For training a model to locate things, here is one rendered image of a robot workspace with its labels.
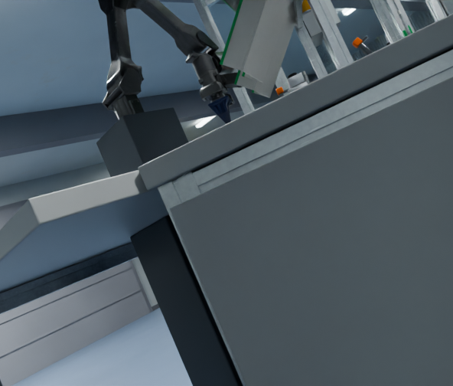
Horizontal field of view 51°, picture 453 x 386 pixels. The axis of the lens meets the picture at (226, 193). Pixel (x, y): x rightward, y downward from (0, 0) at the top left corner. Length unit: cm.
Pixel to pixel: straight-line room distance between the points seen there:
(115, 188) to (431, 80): 37
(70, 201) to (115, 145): 55
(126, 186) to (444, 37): 38
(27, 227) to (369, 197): 36
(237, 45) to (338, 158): 38
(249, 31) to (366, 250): 45
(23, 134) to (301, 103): 552
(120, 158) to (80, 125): 523
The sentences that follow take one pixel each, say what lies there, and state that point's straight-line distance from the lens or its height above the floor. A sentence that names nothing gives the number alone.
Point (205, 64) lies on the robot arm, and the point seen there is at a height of 119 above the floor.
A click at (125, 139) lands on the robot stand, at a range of 103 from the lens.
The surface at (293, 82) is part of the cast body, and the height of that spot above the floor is 107.
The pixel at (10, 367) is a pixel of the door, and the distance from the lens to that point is 818.
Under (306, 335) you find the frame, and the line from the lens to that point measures 55.
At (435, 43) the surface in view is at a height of 84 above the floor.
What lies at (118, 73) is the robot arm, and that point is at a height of 118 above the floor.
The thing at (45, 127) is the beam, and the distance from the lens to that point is 610.
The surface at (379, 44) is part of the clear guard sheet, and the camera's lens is 274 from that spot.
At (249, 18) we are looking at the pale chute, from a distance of 85.
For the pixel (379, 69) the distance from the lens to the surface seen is 55.
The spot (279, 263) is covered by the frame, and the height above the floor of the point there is 69.
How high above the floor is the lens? 75
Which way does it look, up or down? 5 degrees up
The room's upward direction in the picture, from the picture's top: 24 degrees counter-clockwise
